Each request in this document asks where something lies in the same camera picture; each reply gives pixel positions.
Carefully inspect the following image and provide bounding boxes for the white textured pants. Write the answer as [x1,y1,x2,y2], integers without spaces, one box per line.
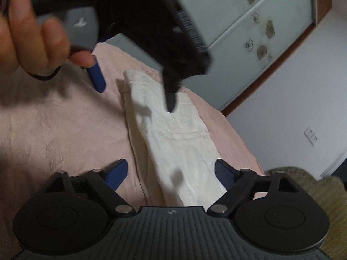
[123,70,226,208]

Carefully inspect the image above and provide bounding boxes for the person's left hand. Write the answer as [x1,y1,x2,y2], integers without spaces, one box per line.
[1,0,95,75]

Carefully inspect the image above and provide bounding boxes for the pink bed blanket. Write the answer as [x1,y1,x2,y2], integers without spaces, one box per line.
[0,43,265,258]

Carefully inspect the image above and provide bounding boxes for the olive striped headboard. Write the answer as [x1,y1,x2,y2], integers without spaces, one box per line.
[266,167,347,260]

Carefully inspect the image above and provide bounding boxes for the glass floral wardrobe door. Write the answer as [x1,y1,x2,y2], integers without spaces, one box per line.
[105,0,316,112]

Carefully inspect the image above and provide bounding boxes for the dark window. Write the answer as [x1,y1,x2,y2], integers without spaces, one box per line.
[320,149,347,178]

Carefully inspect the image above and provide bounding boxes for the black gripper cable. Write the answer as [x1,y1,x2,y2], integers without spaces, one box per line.
[25,66,62,81]

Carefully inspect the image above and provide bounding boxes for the white wall socket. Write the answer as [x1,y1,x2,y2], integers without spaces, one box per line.
[303,127,319,146]

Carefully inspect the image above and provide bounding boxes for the brown wooden wardrobe frame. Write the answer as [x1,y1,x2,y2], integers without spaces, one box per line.
[221,0,332,117]

